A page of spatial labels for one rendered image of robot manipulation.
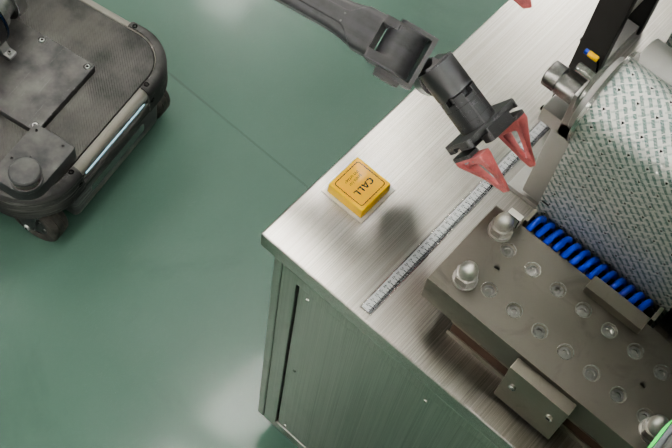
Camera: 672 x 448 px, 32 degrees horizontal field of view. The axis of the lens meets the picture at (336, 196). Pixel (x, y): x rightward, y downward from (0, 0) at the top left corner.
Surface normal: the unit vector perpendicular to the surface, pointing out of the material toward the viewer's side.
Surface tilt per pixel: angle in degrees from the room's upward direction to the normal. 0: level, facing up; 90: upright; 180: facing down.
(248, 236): 0
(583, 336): 0
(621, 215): 90
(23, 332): 0
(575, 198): 90
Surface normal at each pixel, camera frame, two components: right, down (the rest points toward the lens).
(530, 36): 0.09, -0.47
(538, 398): -0.66, 0.63
